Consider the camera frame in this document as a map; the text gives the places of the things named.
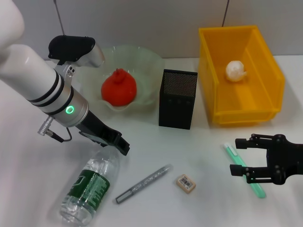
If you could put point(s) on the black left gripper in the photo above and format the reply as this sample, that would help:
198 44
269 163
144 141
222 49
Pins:
99 128

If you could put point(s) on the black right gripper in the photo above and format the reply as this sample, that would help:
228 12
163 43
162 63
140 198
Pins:
284 158

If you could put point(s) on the mint green pen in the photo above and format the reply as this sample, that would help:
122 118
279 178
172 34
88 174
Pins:
258 189

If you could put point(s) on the clear water bottle green label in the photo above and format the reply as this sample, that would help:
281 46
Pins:
90 186

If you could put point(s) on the white garlic bulb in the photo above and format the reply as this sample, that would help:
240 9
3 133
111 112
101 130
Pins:
234 71

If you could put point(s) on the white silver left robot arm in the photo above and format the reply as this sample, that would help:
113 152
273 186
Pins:
30 71

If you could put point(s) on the silver grey marker pen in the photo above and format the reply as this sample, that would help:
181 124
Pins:
144 183

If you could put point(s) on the orange fruit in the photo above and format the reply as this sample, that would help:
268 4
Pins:
118 89

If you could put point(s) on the beige eraser with barcode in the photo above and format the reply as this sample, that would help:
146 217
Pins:
187 184

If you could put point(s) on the black mesh pen holder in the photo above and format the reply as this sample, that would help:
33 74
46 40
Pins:
176 111

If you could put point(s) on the translucent glass fruit bowl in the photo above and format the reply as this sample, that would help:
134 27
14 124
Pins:
142 61

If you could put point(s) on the yellow plastic storage bin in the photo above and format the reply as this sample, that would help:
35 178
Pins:
260 71

